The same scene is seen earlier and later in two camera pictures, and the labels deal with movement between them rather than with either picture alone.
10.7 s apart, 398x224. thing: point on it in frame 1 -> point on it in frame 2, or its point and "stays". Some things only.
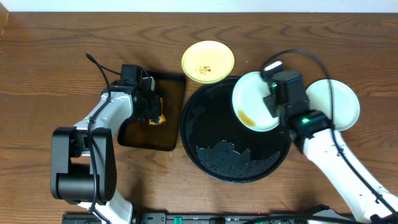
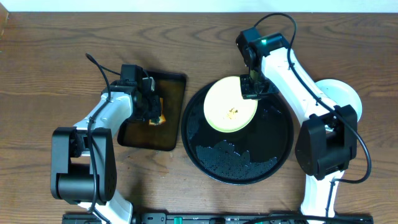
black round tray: (222, 148) stays
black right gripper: (269, 102) -> (247, 94)
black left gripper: (154, 109) stays
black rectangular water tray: (139, 134) stays
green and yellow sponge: (161, 119) stays
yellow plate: (208, 61) -> (225, 109)
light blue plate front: (249, 107) -> (341, 93)
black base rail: (218, 218) stays
